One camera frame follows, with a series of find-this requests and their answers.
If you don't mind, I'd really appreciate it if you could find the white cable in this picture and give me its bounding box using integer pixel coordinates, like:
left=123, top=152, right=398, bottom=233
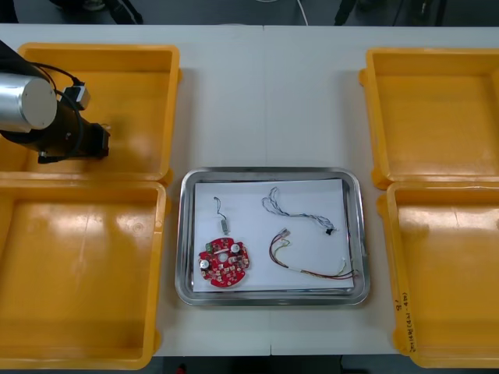
left=255, top=0, right=310, bottom=26

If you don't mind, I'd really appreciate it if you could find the white paper sheet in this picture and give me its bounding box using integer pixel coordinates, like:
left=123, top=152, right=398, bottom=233
left=193, top=178, right=358, bottom=293

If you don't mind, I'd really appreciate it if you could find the round red circuit board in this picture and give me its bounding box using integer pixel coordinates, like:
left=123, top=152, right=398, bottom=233
left=197, top=235, right=253, bottom=290

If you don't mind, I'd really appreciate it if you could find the small metal solenoid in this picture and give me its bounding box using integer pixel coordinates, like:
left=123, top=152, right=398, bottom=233
left=212, top=196, right=231, bottom=237

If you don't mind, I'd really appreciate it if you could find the steel tray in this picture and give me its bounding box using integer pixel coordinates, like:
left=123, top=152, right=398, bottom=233
left=174, top=166, right=371, bottom=308

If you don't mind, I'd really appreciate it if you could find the red green-yellow wire harness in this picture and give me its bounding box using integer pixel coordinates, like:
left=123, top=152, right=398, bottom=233
left=267, top=228, right=360, bottom=280

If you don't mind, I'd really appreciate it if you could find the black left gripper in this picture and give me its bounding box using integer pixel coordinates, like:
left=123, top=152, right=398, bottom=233
left=83, top=122, right=111, bottom=160

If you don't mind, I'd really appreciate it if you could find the blue-white twisted wire harness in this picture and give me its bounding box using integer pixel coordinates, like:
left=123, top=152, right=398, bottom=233
left=260, top=185, right=340, bottom=237

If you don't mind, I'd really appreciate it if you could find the black chair base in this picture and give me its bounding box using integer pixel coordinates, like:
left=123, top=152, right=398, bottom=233
left=58, top=0, right=144, bottom=25
left=333, top=0, right=448, bottom=26

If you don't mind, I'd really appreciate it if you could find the yellow-orange plastic bin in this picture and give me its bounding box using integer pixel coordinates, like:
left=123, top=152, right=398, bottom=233
left=376, top=181, right=499, bottom=369
left=0, top=41, right=184, bottom=186
left=358, top=46, right=499, bottom=192
left=0, top=179, right=172, bottom=371

